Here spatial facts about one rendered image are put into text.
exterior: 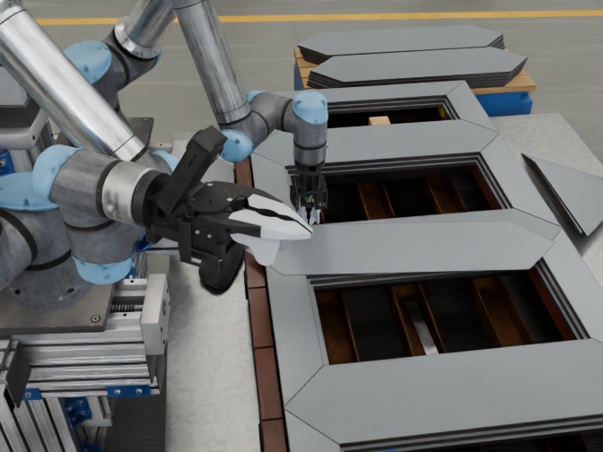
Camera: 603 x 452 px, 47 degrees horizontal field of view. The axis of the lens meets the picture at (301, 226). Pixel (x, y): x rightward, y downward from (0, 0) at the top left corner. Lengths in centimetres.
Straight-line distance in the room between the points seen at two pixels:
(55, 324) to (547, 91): 348
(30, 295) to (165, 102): 283
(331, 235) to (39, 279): 72
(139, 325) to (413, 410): 54
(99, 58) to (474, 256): 96
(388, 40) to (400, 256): 119
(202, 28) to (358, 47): 128
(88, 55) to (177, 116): 229
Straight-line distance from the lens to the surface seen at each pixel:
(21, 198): 122
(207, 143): 77
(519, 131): 240
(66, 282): 133
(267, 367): 146
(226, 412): 158
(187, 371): 166
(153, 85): 426
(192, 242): 83
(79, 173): 89
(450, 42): 270
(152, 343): 138
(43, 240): 124
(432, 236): 174
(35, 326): 132
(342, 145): 204
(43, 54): 103
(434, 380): 143
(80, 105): 102
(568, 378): 150
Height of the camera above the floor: 195
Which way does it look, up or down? 39 degrees down
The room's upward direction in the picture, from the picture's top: straight up
